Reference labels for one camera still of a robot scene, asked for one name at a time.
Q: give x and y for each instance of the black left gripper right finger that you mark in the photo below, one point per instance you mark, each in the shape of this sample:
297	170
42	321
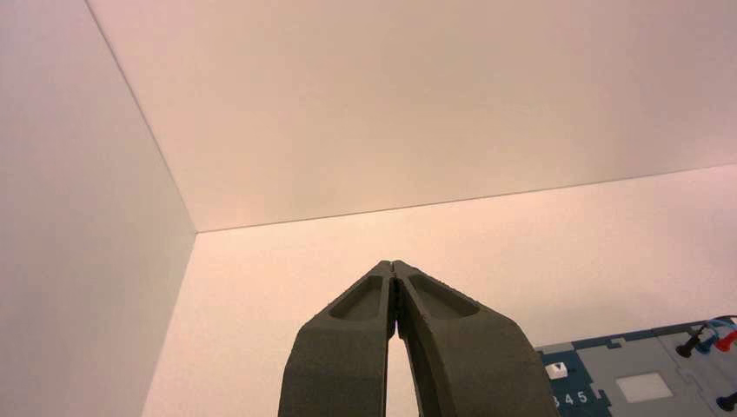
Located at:
472	368

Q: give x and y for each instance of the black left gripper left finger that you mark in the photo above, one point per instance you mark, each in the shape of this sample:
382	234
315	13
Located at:
337	368

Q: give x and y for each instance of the white slider knob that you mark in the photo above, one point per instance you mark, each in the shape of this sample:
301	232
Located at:
555	370

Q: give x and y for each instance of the blue and grey task board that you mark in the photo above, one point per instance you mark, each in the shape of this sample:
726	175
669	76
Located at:
604	365

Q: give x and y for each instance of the white square panel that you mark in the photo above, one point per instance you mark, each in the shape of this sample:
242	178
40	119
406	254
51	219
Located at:
644	387

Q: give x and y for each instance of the black banana plug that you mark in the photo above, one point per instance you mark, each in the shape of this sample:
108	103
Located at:
688	345
728	401

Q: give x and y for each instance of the red banana plug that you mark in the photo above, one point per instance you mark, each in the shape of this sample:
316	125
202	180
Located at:
726	339

